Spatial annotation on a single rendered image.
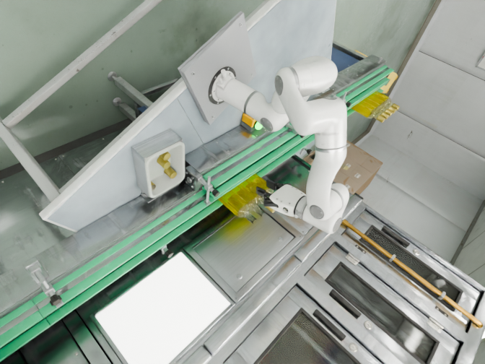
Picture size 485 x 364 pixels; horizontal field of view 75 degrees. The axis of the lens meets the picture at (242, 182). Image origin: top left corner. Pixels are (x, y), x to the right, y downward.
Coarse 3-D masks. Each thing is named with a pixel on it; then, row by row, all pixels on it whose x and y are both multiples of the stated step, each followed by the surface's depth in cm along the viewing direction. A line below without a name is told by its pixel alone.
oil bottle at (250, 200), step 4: (236, 188) 148; (240, 188) 148; (244, 188) 148; (236, 192) 146; (240, 192) 147; (244, 192) 147; (248, 192) 147; (240, 196) 145; (244, 196) 145; (248, 196) 146; (252, 196) 146; (244, 200) 144; (248, 200) 144; (252, 200) 144; (256, 200) 145; (248, 204) 143; (252, 204) 143; (256, 204) 145; (252, 208) 144
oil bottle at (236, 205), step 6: (228, 192) 146; (222, 198) 145; (228, 198) 144; (234, 198) 144; (228, 204) 144; (234, 204) 142; (240, 204) 142; (246, 204) 142; (234, 210) 143; (240, 210) 140; (246, 210) 141; (240, 216) 142
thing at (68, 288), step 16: (272, 160) 162; (224, 192) 144; (176, 208) 134; (192, 208) 136; (160, 224) 129; (176, 224) 129; (128, 240) 121; (144, 240) 122; (112, 256) 117; (128, 256) 117; (80, 272) 111; (96, 272) 112; (64, 288) 107; (80, 288) 107; (32, 304) 102; (48, 304) 103; (0, 320) 98; (16, 320) 99; (32, 320) 99; (0, 336) 95; (16, 336) 96
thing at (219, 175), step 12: (372, 72) 222; (384, 72) 224; (360, 84) 208; (372, 84) 211; (348, 96) 196; (276, 132) 162; (288, 132) 164; (264, 144) 155; (276, 144) 156; (240, 156) 147; (252, 156) 148; (216, 168) 140; (228, 168) 141; (240, 168) 142; (216, 180) 135
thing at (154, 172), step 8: (176, 144) 118; (184, 144) 121; (160, 152) 114; (176, 152) 126; (184, 152) 124; (152, 160) 124; (168, 160) 132; (176, 160) 130; (184, 160) 127; (152, 168) 127; (160, 168) 131; (176, 168) 133; (184, 168) 131; (152, 176) 130; (160, 176) 133; (168, 176) 134; (176, 176) 135; (184, 176) 134; (160, 184) 131; (168, 184) 132; (176, 184) 133; (152, 192) 128; (160, 192) 129
